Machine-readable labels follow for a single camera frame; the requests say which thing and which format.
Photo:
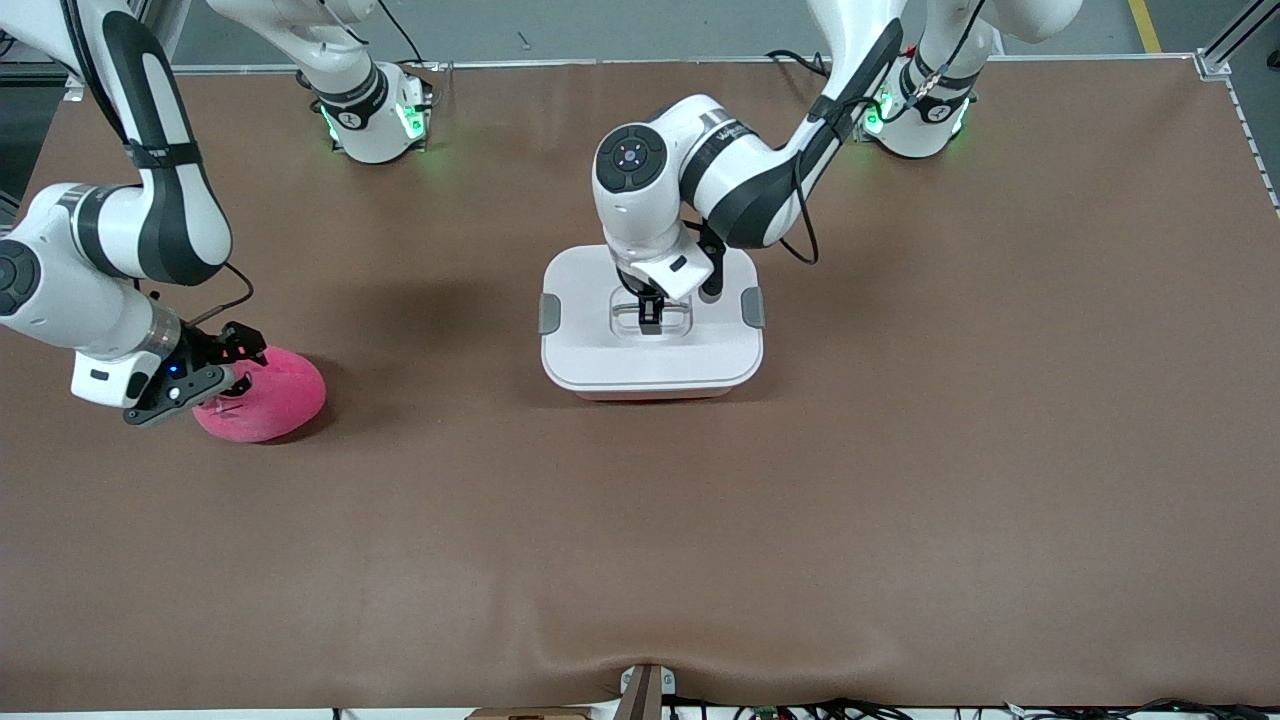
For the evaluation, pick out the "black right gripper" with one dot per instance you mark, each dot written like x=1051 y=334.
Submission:
x=211 y=350

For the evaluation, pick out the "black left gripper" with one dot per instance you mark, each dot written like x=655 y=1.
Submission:
x=648 y=303

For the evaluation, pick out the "pink plush toy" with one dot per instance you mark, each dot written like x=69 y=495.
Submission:
x=280 y=400

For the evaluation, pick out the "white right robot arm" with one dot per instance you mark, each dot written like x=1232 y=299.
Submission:
x=170 y=200

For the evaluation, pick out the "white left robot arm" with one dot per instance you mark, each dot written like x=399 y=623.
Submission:
x=740 y=180

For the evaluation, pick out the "pink plastic box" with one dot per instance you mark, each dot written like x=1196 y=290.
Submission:
x=650 y=395

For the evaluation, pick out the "brown table cover sheet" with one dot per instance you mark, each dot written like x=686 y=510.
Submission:
x=640 y=550

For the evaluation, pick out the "metal table corner bracket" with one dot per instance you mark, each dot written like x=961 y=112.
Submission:
x=1215 y=66
x=74 y=90

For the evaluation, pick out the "aluminium frame profile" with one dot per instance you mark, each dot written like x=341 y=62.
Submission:
x=30 y=55
x=1240 y=30

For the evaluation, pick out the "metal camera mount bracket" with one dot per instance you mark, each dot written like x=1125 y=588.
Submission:
x=645 y=692

